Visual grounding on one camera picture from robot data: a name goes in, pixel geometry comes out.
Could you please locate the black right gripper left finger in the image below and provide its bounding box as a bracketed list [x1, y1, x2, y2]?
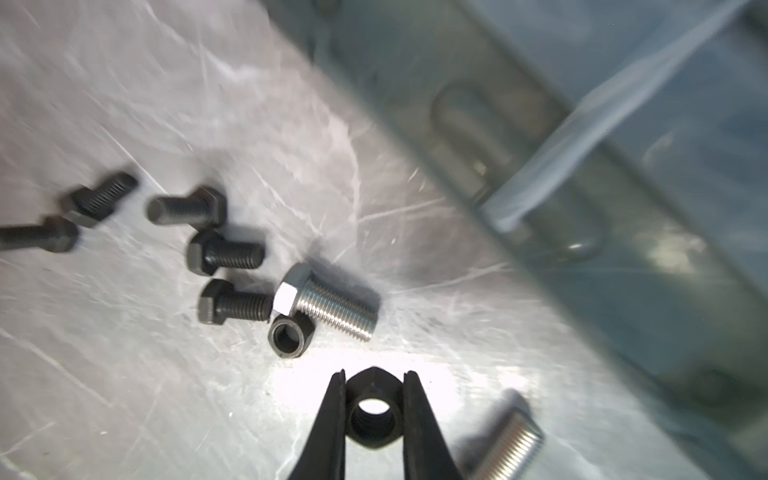
[289, 370, 346, 480]

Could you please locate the grey plastic organizer box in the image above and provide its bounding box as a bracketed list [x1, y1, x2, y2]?
[265, 1, 767, 479]

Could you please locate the black hex bolt far left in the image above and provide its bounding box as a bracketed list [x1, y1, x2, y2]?
[1, 216, 79, 253]

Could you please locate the black hex bolt top left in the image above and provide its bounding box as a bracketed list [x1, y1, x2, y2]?
[60, 171, 138, 228]

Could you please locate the black hex bolt lower centre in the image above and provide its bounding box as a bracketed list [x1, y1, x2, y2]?
[197, 279, 273, 325]

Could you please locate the silver bolt on table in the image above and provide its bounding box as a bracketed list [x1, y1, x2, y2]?
[467, 408, 545, 480]

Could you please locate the black hex bolt upright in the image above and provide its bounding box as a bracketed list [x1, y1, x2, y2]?
[146, 185, 228, 230]

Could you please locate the black hex nut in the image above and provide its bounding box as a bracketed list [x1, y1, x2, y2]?
[346, 367, 404, 449]
[268, 312, 315, 359]

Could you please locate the large silver hex bolt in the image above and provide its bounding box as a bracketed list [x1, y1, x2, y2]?
[273, 263, 377, 342]

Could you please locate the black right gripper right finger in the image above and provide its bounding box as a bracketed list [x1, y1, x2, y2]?
[403, 371, 462, 480]

